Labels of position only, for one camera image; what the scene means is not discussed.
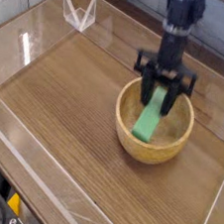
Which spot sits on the clear acrylic corner bracket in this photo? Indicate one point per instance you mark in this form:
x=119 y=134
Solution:
x=79 y=18

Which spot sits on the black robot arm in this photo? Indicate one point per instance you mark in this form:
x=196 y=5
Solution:
x=181 y=16

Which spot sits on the green rectangular block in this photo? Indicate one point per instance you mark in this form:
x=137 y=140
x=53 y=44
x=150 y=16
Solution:
x=147 y=122

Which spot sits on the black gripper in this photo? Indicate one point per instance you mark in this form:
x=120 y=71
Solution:
x=168 y=58

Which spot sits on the clear acrylic tray wall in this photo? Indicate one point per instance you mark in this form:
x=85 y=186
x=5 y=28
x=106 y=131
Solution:
x=58 y=139

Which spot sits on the brown wooden bowl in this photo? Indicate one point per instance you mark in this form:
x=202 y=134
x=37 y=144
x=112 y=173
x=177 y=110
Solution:
x=171 y=133

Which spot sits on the yellow sticker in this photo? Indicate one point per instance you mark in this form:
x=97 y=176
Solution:
x=14 y=203

